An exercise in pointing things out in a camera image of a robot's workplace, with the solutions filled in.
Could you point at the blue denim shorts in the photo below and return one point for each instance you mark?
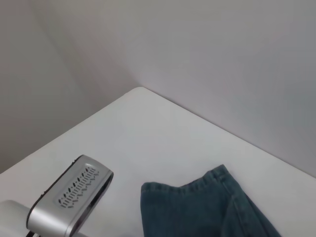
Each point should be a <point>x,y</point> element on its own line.
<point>197,209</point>

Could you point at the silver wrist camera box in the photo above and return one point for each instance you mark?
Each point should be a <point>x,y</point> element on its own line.
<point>74,195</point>

